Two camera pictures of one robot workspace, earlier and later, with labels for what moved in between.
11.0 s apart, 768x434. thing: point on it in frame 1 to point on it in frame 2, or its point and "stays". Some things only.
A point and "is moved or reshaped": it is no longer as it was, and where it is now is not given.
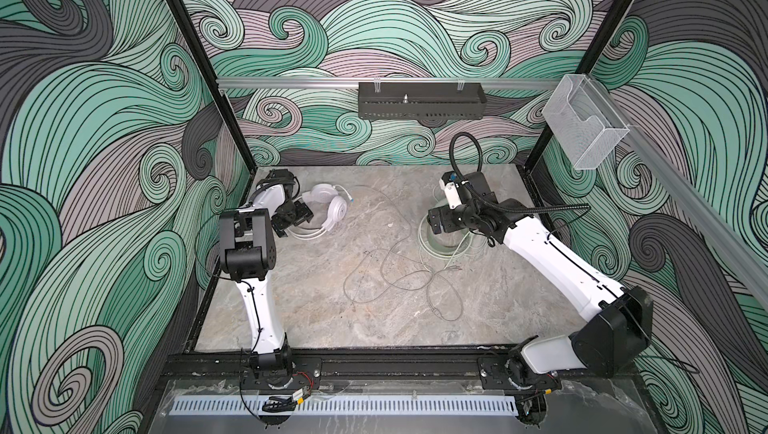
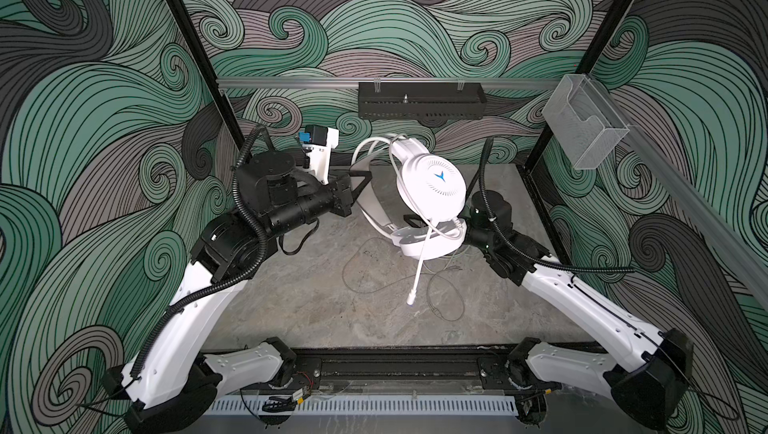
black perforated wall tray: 420,100 stays
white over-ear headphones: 324,193 is moved or reshaped
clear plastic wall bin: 584,122 stays
